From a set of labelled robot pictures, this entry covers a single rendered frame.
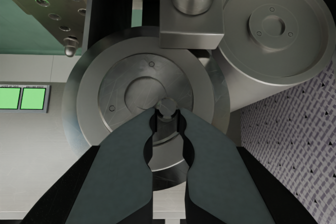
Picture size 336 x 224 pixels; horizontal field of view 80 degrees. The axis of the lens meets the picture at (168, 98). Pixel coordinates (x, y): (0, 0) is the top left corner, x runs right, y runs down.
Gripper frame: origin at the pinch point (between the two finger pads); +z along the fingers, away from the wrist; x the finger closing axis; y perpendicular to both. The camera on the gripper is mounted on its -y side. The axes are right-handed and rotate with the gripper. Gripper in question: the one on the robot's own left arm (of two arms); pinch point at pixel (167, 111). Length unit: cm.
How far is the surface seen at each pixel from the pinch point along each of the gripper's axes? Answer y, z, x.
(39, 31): 40, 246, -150
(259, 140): 14.5, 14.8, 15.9
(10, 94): 16, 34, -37
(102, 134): 3.3, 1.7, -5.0
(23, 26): 33, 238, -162
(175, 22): -4.8, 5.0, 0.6
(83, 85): 0.2, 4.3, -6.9
